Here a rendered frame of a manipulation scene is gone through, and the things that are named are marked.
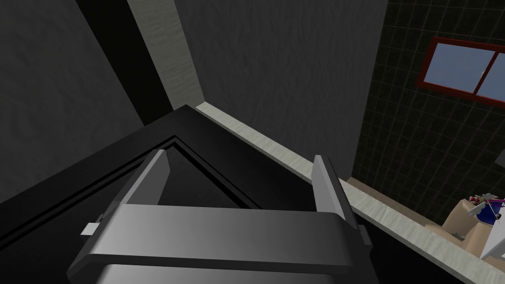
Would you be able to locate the black door leaf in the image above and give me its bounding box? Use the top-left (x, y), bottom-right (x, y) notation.
top-left (0, 104), bottom-right (466, 284)

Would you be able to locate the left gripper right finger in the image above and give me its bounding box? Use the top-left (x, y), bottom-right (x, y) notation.
top-left (311, 154), bottom-right (357, 230)

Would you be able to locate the beige cabinet with clutter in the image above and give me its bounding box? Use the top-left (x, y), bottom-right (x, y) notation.
top-left (424, 193), bottom-right (505, 273)

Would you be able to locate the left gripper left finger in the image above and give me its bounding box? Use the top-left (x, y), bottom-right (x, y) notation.
top-left (114, 149), bottom-right (171, 207)

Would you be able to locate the red framed window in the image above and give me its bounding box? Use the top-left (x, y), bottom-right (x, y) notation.
top-left (416, 36), bottom-right (505, 108)

